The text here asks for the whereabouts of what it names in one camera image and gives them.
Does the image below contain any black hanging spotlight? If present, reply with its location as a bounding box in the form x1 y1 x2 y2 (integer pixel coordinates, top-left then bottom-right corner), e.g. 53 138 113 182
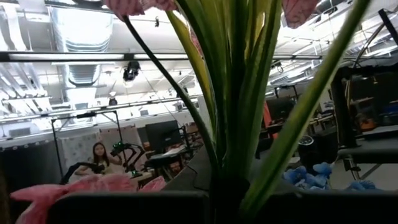
123 60 141 82

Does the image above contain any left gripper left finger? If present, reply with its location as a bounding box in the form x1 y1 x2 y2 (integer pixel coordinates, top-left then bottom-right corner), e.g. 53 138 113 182
46 145 218 224

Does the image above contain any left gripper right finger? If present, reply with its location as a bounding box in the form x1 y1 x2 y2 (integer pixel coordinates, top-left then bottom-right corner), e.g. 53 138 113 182
264 192 398 224

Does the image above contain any person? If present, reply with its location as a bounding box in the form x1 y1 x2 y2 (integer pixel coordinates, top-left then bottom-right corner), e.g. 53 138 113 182
74 142 124 183

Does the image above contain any silver air duct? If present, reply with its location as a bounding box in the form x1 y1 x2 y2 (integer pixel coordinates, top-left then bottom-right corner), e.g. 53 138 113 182
49 6 114 94

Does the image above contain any black tower fan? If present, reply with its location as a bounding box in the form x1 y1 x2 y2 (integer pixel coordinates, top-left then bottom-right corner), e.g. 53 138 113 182
297 135 315 175

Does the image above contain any orange partition panel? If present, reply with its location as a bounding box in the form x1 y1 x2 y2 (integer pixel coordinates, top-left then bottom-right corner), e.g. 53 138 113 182
262 101 275 141

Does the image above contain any grey desk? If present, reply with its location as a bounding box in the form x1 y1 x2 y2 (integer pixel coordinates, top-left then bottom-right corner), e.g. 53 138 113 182
337 124 398 164

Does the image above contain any blue flower bunch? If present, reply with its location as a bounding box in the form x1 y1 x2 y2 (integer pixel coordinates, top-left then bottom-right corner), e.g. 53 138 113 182
346 179 377 191
282 161 332 190

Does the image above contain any black metal rig frame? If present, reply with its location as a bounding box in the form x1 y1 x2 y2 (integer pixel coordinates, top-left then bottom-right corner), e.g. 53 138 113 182
51 110 122 180

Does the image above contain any black computer monitor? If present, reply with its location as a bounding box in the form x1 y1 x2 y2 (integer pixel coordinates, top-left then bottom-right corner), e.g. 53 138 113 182
145 120 183 154

